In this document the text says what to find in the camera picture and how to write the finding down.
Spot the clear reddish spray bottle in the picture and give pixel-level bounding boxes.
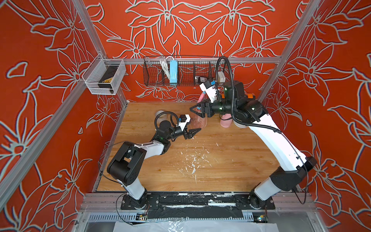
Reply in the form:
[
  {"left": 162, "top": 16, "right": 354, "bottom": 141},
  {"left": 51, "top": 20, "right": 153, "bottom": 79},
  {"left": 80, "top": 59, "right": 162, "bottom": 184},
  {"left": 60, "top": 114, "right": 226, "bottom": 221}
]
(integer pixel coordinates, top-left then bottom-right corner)
[{"left": 188, "top": 114, "right": 207, "bottom": 129}]

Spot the pink spray bottle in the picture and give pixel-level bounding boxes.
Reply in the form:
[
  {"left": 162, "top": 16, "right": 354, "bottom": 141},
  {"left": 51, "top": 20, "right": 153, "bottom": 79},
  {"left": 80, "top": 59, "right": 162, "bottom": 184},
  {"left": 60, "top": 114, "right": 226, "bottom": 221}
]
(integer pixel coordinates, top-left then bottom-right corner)
[{"left": 220, "top": 114, "right": 233, "bottom": 128}]

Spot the pink blue spray nozzle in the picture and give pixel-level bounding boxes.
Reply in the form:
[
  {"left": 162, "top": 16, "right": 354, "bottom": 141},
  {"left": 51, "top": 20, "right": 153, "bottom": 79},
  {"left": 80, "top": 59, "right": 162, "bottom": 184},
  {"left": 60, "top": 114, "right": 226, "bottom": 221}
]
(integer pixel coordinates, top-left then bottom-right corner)
[{"left": 196, "top": 91, "right": 207, "bottom": 112}]

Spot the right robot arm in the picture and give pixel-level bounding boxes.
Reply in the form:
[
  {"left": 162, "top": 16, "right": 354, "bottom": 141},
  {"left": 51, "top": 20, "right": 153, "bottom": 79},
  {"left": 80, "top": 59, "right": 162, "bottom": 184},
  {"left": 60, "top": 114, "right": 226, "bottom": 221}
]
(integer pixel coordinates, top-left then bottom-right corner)
[{"left": 190, "top": 81, "right": 317, "bottom": 209}]

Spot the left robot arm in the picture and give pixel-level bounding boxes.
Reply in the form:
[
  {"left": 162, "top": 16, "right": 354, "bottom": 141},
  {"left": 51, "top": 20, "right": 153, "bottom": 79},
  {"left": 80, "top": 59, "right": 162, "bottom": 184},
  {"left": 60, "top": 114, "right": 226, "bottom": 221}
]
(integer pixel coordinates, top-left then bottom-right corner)
[{"left": 107, "top": 111, "right": 201, "bottom": 209}]

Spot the clear tape roll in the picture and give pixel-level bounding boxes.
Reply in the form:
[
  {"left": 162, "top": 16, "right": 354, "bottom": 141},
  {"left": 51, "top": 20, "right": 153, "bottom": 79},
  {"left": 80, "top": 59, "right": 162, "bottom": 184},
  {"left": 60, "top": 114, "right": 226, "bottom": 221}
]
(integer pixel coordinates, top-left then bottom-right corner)
[{"left": 156, "top": 110, "right": 167, "bottom": 120}]

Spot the black orange tool case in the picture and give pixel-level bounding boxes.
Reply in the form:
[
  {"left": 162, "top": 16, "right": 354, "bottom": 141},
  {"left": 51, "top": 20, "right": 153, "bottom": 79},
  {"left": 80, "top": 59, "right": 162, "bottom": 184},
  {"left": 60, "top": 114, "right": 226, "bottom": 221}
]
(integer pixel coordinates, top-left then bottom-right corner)
[{"left": 246, "top": 93, "right": 256, "bottom": 101}]

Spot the white adapter block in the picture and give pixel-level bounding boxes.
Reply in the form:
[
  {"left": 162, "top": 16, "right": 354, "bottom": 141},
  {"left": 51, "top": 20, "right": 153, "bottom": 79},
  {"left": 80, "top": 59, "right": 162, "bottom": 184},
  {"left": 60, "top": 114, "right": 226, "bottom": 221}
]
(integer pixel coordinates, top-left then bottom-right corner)
[{"left": 217, "top": 71, "right": 226, "bottom": 85}]

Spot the white tape roll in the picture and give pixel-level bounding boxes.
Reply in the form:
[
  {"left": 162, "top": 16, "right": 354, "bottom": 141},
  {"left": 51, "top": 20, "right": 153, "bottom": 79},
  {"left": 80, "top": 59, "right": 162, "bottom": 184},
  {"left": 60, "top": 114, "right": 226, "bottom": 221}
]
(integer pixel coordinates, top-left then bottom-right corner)
[{"left": 233, "top": 121, "right": 247, "bottom": 129}]

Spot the black device with label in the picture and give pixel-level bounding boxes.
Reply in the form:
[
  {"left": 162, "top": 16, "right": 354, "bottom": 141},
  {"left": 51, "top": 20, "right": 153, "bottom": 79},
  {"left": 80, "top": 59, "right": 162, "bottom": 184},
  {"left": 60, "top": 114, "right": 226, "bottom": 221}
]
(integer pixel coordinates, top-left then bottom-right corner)
[{"left": 195, "top": 76, "right": 209, "bottom": 85}]

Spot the light blue box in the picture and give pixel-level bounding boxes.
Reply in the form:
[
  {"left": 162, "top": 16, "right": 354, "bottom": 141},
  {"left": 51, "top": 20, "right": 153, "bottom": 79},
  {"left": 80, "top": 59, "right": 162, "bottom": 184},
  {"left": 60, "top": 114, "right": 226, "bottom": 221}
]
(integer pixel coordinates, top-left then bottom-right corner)
[{"left": 169, "top": 60, "right": 178, "bottom": 86}]

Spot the black box in bin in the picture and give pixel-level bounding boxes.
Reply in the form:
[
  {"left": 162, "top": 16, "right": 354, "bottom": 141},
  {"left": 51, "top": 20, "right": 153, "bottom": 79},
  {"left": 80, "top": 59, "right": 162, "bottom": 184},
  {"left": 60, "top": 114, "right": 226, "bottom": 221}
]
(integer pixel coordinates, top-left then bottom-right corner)
[{"left": 98, "top": 66, "right": 118, "bottom": 89}]

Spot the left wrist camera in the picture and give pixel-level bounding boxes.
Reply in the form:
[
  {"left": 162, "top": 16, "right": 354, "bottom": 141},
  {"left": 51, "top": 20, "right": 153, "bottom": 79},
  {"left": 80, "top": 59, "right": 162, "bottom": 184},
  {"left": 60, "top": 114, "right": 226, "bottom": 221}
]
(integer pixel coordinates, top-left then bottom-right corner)
[{"left": 178, "top": 114, "right": 189, "bottom": 131}]

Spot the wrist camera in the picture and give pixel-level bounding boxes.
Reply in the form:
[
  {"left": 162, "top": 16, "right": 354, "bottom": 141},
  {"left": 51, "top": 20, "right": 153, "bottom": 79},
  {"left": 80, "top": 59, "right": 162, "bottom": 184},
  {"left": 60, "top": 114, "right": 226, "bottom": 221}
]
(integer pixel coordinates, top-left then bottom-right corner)
[
  {"left": 178, "top": 114, "right": 189, "bottom": 131},
  {"left": 200, "top": 81, "right": 218, "bottom": 103}
]

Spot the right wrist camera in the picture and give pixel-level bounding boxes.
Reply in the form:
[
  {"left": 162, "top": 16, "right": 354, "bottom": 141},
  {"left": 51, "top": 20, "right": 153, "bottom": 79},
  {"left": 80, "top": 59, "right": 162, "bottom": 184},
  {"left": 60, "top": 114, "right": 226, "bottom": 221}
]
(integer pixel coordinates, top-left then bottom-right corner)
[{"left": 200, "top": 81, "right": 218, "bottom": 103}]

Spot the black wire basket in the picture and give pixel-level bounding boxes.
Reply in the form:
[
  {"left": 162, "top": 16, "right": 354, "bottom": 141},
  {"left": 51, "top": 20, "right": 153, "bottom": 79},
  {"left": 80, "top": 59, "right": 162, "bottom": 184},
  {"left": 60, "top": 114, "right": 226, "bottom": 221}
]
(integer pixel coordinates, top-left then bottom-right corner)
[{"left": 143, "top": 55, "right": 231, "bottom": 87}]

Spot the white cable bundle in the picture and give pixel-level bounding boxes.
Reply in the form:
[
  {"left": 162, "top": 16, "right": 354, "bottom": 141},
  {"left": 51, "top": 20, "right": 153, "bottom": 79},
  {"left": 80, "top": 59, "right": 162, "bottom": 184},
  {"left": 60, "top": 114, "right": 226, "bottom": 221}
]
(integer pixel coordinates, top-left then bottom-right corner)
[{"left": 160, "top": 57, "right": 171, "bottom": 79}]

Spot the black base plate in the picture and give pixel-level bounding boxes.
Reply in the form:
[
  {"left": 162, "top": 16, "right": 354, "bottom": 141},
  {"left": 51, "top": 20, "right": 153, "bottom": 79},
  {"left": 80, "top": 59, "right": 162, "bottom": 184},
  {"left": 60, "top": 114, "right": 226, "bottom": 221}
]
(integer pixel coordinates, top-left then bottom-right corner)
[{"left": 120, "top": 191, "right": 275, "bottom": 219}]

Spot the clear plastic wall bin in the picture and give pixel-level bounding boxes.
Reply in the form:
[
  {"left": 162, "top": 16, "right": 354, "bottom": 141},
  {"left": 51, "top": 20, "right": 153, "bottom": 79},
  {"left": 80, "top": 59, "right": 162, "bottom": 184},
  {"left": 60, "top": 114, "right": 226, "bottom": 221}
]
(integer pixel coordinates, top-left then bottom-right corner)
[{"left": 82, "top": 55, "right": 126, "bottom": 95}]

